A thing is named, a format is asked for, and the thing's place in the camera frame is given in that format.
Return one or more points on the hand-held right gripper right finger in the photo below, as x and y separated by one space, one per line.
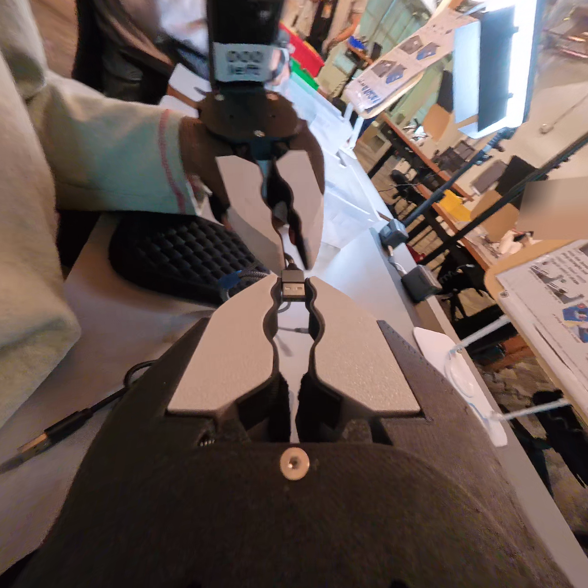
363 363

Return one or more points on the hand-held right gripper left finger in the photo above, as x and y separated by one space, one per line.
225 353

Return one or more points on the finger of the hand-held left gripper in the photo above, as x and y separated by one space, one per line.
243 202
305 197

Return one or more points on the person's left forearm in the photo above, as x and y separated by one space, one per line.
115 151

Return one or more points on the person's left hand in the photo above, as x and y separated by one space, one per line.
220 213

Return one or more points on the green plastic bin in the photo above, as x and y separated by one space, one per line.
305 76

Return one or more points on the black quilted round pad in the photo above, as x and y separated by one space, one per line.
174 257

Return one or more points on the white oval stand base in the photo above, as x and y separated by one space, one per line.
454 367

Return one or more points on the grey power adapter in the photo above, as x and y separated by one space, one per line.
393 232
420 282

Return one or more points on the black light stand clamp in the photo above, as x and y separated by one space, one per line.
427 165

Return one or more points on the dark cloth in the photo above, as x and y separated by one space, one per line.
119 55

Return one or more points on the instruction poster with blue pictures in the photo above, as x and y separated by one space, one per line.
404 59
551 285

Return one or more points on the black stand pole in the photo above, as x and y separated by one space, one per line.
505 197

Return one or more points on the person's beige clothing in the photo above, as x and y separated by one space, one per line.
23 275

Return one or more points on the led light panel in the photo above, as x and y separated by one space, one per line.
496 69

